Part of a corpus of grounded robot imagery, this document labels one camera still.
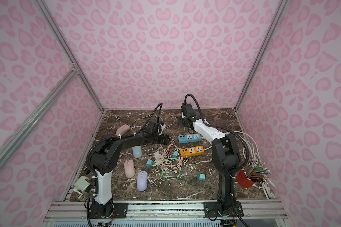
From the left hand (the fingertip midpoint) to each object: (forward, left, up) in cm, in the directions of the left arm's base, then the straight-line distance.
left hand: (168, 138), depth 99 cm
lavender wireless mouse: (-28, +14, -1) cm, 31 cm away
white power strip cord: (-1, -62, -4) cm, 62 cm away
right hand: (+9, -11, +10) cm, 17 cm away
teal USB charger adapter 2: (-27, -20, +2) cm, 33 cm away
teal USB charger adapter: (-13, -5, +1) cm, 14 cm away
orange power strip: (-10, -16, 0) cm, 19 cm away
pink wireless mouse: (+7, +34, 0) cm, 34 cm away
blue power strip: (0, -15, 0) cm, 15 cm away
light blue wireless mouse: (-10, +20, 0) cm, 22 cm away
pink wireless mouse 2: (-22, +23, -1) cm, 31 cm away
